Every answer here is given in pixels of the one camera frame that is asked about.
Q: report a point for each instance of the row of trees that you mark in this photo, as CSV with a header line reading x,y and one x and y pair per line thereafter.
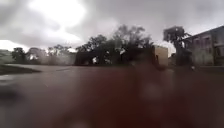
x,y
100,50

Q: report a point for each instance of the red running track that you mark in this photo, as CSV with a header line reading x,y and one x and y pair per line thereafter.
x,y
113,96

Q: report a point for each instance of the yellow building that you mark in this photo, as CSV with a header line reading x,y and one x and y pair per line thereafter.
x,y
161,55

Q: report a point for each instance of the tall tree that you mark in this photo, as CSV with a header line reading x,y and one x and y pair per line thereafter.
x,y
178,41

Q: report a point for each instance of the grey grandstand building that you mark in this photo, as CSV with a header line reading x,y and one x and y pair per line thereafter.
x,y
206,48

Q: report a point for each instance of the green grass field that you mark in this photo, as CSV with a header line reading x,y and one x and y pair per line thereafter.
x,y
13,69

